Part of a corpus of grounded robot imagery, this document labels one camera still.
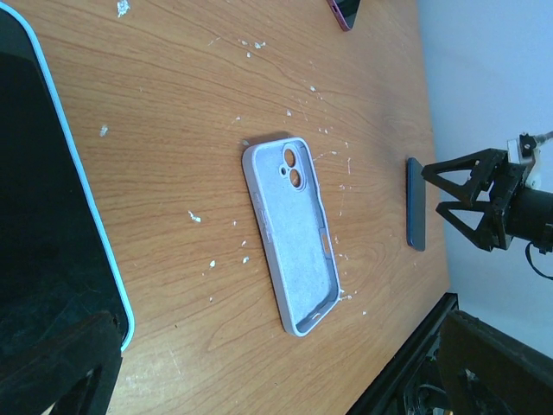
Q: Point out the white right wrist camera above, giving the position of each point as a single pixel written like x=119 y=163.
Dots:
x=526 y=150

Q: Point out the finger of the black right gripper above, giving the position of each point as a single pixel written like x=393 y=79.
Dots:
x=480 y=168
x=476 y=223

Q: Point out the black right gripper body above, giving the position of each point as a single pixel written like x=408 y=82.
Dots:
x=512 y=204

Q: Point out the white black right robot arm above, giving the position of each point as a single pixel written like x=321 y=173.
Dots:
x=544 y=204

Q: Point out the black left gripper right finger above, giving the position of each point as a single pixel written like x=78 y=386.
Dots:
x=485 y=371

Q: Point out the black smartphone dark blue edge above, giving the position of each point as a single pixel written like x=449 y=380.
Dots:
x=415 y=205

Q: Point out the lavender phone case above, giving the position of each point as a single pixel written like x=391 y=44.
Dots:
x=286 y=198

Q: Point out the black smartphone red edge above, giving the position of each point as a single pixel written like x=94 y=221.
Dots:
x=345 y=12

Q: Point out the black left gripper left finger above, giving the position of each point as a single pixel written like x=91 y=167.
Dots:
x=74 y=372

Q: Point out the light blue phone case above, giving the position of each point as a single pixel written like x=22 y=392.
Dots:
x=86 y=194

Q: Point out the black aluminium frame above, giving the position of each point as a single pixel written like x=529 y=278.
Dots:
x=410 y=383

